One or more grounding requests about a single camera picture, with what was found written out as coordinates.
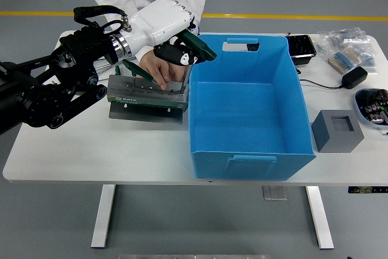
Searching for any clear bag of parts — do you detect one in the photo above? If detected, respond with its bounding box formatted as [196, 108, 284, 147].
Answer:
[316, 27, 372, 59]

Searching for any dark electronic parts pile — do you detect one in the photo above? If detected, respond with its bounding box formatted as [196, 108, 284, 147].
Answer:
[360, 89, 388, 125]

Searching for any clear bag with blue parts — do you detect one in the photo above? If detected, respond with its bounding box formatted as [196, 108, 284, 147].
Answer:
[357, 42, 380, 75]

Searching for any black power adapter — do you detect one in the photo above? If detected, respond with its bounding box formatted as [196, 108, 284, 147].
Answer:
[341, 66, 369, 90]

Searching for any black table control panel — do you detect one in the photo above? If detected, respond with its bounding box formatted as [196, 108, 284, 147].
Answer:
[347, 186, 388, 194]

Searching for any black plastic tray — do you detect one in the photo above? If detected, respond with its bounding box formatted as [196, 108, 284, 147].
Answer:
[284, 35, 318, 66]

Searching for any light blue bowl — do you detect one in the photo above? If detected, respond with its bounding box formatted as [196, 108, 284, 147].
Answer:
[353, 88, 388, 126]

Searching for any white table leg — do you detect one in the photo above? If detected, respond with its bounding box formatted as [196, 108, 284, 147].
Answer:
[90, 184, 116, 249]
[305, 185, 335, 250]

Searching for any grey cube with recess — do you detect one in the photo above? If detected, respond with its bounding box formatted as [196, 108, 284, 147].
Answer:
[311, 109, 364, 153]

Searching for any person's right hand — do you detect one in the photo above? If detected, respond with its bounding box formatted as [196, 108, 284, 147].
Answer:
[136, 45, 190, 92]

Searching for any large light blue box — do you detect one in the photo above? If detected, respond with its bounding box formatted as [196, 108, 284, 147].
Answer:
[187, 33, 316, 180]

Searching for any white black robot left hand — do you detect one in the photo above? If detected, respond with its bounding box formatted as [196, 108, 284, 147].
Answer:
[123, 0, 201, 66]

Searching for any metal floor plate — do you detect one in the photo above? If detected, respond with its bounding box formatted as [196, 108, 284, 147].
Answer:
[263, 186, 288, 201]

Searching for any grey green wrench holder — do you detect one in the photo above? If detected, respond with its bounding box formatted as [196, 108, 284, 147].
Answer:
[106, 74, 189, 125]

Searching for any small green T-handle wrench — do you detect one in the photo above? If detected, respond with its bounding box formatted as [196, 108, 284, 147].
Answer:
[122, 59, 158, 87]

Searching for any large green T-handle wrench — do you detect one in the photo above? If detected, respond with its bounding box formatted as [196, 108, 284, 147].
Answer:
[178, 30, 218, 95]

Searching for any black adapter cable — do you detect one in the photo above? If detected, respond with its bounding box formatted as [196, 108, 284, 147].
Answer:
[299, 78, 345, 89]

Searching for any blue resistor tape bundle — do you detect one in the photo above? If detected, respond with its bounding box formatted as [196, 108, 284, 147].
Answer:
[327, 49, 361, 74]

